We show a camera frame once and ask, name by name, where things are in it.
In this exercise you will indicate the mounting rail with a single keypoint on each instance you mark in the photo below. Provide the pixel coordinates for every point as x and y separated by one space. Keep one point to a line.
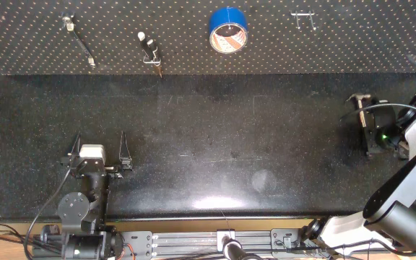
186 242

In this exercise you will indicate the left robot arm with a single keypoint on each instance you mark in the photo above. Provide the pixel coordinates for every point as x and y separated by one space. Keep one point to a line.
72 207

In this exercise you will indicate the hammer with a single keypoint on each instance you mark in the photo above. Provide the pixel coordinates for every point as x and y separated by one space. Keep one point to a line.
362 113

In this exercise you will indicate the black pegboard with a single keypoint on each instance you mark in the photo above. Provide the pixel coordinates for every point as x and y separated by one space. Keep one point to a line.
302 50

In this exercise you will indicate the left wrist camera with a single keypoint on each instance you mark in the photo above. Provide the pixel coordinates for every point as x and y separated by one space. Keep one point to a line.
92 151

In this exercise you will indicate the black and white pliers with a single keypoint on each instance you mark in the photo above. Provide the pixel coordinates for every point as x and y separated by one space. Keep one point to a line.
146 45

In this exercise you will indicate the double-prong metal hook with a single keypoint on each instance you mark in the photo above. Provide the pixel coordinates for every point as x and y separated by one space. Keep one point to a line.
302 14

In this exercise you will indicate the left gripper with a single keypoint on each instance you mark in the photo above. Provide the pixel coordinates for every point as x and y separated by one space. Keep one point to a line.
112 169

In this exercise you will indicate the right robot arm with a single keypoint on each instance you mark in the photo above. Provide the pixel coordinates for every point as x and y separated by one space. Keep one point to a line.
403 187

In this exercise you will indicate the roll of blue tape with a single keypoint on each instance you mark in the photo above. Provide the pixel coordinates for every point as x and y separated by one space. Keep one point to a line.
226 18

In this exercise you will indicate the wrench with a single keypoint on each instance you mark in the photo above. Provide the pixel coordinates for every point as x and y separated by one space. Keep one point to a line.
81 45

